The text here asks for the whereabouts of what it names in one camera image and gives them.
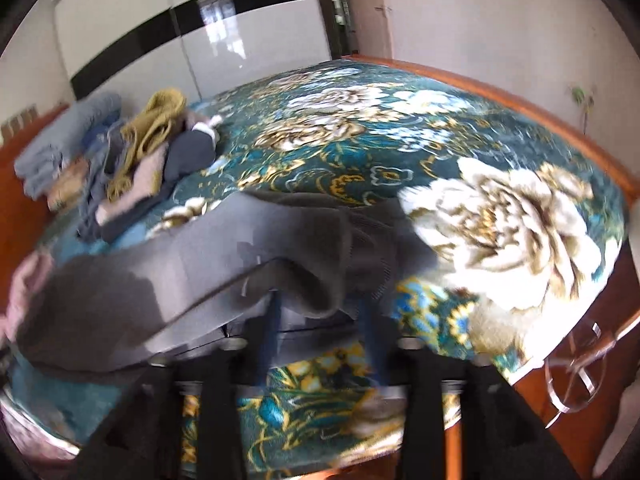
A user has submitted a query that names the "chrome wire rack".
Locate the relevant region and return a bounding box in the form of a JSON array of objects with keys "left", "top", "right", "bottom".
[{"left": 544, "top": 319, "right": 618, "bottom": 413}]

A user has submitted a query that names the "light blue folded blanket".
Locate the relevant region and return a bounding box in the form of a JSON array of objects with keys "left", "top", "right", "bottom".
[{"left": 14, "top": 92, "right": 125, "bottom": 199}]

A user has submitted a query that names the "wooden bed frame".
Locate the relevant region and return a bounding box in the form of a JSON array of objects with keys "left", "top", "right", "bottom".
[{"left": 0, "top": 54, "right": 640, "bottom": 480}]

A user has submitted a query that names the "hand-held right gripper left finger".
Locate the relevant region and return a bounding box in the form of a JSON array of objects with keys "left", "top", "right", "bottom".
[{"left": 85, "top": 294, "right": 282, "bottom": 480}]

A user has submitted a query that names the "grey knit sweater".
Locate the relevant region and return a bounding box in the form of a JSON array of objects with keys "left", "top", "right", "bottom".
[{"left": 9, "top": 191, "right": 443, "bottom": 375}]

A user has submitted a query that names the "teal floral blanket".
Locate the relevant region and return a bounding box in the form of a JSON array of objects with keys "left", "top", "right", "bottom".
[{"left": 0, "top": 57, "right": 630, "bottom": 478}]

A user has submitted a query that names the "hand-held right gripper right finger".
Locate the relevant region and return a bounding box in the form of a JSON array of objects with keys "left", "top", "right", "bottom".
[{"left": 357, "top": 297, "right": 581, "bottom": 480}]

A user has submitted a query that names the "dark navy garment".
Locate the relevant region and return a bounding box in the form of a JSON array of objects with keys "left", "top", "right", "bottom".
[{"left": 161, "top": 129, "right": 218, "bottom": 195}]

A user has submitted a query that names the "white wardrobe with black stripe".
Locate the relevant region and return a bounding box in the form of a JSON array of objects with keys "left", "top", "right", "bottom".
[{"left": 52, "top": 0, "right": 333, "bottom": 102}]

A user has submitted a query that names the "small green wall plant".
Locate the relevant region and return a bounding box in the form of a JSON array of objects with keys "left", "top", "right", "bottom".
[{"left": 569, "top": 84, "right": 598, "bottom": 133}]

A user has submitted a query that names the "pink folded garment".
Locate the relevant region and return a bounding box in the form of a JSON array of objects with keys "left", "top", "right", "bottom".
[{"left": 95, "top": 152, "right": 170, "bottom": 227}]

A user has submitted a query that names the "pink cloth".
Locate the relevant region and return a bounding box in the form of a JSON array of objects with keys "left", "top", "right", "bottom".
[{"left": 0, "top": 249, "right": 55, "bottom": 341}]

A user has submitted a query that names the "white door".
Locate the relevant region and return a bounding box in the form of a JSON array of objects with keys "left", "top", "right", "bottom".
[{"left": 345, "top": 0, "right": 395, "bottom": 60}]

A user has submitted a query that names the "blue denim garment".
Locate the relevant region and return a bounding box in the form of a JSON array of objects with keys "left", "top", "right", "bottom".
[{"left": 76, "top": 125, "right": 132, "bottom": 241}]

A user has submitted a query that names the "yellow knitted scarf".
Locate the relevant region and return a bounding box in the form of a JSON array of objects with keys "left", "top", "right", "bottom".
[{"left": 106, "top": 88, "right": 188, "bottom": 202}]

